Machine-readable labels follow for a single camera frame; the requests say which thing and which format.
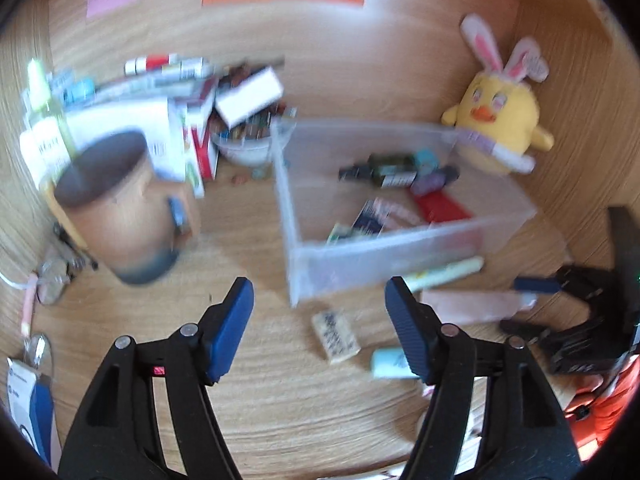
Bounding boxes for stack of books and papers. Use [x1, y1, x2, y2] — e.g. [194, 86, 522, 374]
[95, 66, 222, 104]

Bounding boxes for teal tube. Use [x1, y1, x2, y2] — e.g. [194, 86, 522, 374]
[370, 348, 422, 380]

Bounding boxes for red and white marker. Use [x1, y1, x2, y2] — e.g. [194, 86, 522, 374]
[124, 53, 209, 79]

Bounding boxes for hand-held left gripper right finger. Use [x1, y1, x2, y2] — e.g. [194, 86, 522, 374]
[385, 276, 583, 480]

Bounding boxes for small green black box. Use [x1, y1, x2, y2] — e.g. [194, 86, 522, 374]
[327, 223, 354, 246]

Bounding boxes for white charging cable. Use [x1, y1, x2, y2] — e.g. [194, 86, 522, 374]
[0, 269, 32, 292]

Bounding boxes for beige printed eraser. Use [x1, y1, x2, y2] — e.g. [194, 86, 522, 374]
[310, 309, 361, 365]

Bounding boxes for red card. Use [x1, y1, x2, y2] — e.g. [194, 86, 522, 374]
[413, 192, 474, 224]

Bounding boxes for white cosmetic tube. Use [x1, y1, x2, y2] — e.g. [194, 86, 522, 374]
[19, 119, 68, 187]

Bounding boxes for large white carton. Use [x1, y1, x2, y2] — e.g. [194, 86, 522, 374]
[65, 97, 189, 184]

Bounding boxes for pink stick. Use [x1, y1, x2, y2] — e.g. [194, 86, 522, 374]
[375, 197, 427, 226]

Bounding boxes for light blue tape roll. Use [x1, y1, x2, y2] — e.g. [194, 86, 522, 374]
[64, 77, 97, 103]

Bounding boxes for eyeglasses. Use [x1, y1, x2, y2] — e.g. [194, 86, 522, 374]
[37, 257, 77, 307]

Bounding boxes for orange cloth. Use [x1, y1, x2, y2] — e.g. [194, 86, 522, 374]
[564, 354, 639, 462]

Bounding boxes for blue and white box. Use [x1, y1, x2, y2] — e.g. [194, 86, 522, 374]
[4, 357, 57, 467]

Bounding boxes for brown beaded bracelet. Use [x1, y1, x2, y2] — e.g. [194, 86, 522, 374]
[222, 59, 286, 87]

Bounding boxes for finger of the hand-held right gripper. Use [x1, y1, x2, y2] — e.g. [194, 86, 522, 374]
[500, 317, 557, 347]
[514, 266, 601, 307]

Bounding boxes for clear plastic drawer bin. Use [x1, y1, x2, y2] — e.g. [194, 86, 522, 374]
[270, 119, 539, 309]

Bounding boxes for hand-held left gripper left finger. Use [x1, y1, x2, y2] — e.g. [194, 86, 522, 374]
[57, 276, 255, 480]

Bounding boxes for green bottle with black cap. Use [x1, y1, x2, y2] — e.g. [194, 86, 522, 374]
[338, 153, 419, 189]

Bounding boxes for pink beige cosmetic tube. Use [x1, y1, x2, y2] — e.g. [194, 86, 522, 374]
[418, 287, 539, 326]

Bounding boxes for red and white box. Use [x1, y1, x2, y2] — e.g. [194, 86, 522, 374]
[182, 101, 221, 197]

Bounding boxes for purple nail polish bottle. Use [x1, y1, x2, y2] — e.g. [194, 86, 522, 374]
[410, 165, 460, 196]

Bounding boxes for pale green highlighter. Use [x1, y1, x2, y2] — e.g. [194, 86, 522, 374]
[403, 255, 485, 291]

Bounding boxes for round clear lens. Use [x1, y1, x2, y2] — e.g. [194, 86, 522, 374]
[22, 333, 54, 379]

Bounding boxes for small white box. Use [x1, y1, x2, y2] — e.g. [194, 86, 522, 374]
[213, 65, 283, 129]

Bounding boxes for brown ceramic mug with lid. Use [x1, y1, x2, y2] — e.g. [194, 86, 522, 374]
[52, 130, 202, 286]

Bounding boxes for yellow chick plush toy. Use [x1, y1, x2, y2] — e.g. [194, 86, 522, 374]
[440, 13, 555, 176]

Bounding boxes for yellow-green spray bottle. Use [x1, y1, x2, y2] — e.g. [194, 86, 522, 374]
[22, 58, 72, 161]

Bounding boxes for black pen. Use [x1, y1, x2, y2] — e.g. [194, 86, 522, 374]
[52, 224, 99, 272]

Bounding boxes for dark blue staples box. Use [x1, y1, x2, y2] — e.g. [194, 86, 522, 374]
[351, 199, 391, 235]

